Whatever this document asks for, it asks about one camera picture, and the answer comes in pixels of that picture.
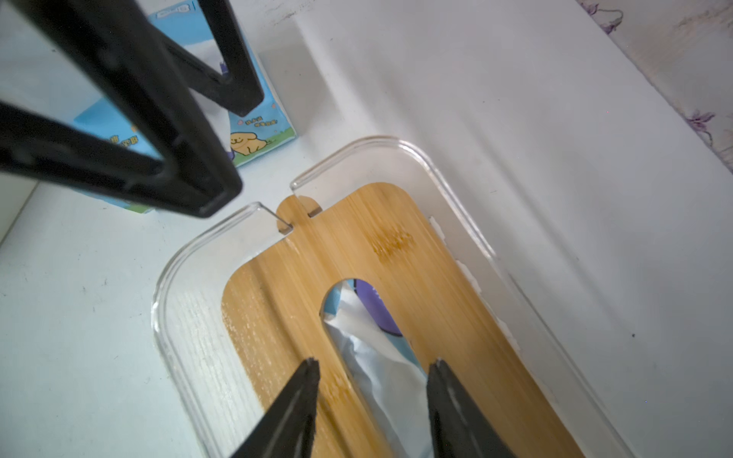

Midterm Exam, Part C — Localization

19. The blue tissue paper pack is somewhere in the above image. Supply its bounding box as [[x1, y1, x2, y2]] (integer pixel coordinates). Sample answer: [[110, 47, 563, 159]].
[[323, 279, 434, 457]]

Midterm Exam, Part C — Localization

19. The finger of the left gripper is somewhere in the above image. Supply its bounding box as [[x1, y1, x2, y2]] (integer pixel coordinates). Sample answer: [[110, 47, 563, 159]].
[[156, 0, 265, 116], [1, 1, 244, 218]]

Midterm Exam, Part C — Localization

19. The bamboo tissue box lid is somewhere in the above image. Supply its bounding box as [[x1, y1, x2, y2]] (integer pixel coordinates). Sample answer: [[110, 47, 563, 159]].
[[221, 182, 581, 457]]

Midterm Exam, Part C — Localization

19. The clear plastic tissue box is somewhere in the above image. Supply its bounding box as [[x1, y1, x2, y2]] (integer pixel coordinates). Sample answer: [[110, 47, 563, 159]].
[[152, 137, 632, 457]]

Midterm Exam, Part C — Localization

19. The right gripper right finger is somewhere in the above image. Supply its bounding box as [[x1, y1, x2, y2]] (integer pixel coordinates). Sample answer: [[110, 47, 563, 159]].
[[427, 359, 515, 458]]

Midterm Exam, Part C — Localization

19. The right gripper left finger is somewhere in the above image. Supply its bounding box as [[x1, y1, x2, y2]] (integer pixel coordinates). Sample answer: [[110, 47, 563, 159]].
[[231, 358, 320, 458]]

